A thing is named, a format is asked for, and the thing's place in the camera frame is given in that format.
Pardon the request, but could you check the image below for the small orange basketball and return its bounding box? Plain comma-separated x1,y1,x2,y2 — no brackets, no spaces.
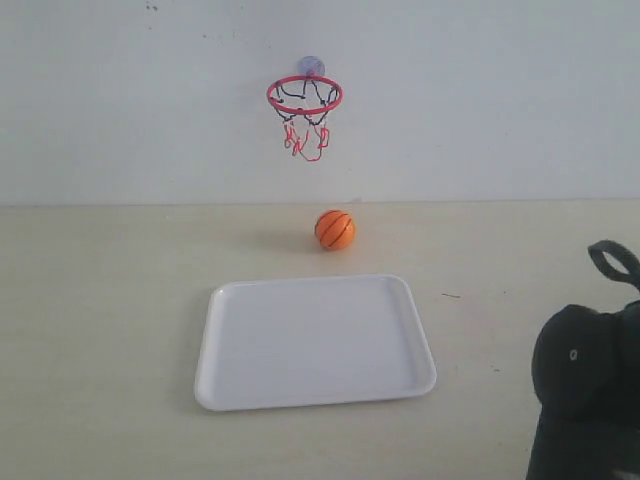
314,210,356,251

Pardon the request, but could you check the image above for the clear suction cup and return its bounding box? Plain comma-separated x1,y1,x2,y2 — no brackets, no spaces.
297,56,325,77

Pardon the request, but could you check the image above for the red mini basketball hoop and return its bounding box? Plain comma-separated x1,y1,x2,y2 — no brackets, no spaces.
266,75,344,162

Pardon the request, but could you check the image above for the white plastic tray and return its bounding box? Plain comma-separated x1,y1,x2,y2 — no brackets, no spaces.
194,274,437,412

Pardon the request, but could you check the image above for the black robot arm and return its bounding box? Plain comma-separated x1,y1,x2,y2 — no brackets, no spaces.
526,302,639,479

